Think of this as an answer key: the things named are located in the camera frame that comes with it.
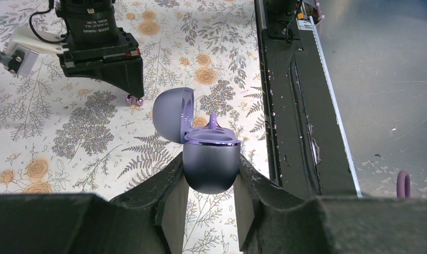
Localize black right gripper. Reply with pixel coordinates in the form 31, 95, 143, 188
56, 0, 145, 98

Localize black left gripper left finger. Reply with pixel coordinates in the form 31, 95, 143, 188
0, 155, 188, 253

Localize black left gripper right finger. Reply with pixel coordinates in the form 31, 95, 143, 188
234, 157, 427, 253

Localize purple earbud charging case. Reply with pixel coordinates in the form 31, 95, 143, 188
153, 87, 241, 194

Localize floral table mat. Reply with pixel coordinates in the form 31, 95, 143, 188
0, 0, 270, 254

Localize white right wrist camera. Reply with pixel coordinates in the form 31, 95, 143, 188
3, 26, 68, 76

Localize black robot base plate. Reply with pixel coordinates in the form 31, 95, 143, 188
255, 1, 362, 199

